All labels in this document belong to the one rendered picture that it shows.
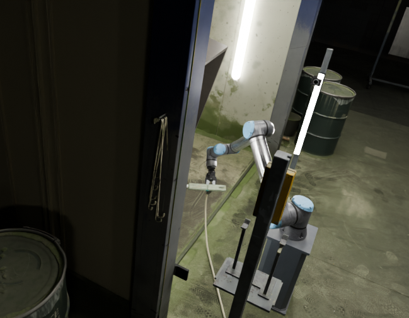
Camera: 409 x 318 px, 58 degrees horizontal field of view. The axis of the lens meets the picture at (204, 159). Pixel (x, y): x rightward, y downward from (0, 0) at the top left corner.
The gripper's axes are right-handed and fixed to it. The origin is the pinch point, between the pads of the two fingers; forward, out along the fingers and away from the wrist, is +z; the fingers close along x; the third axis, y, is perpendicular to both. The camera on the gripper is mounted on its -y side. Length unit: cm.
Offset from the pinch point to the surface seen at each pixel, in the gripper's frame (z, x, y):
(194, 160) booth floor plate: -61, 2, 120
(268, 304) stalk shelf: 80, -16, -105
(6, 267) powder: 70, 110, -105
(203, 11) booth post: -30, 34, -176
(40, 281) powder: 75, 93, -110
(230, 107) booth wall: -137, -40, 124
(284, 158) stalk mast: 25, -1, -170
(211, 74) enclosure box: -81, 11, -43
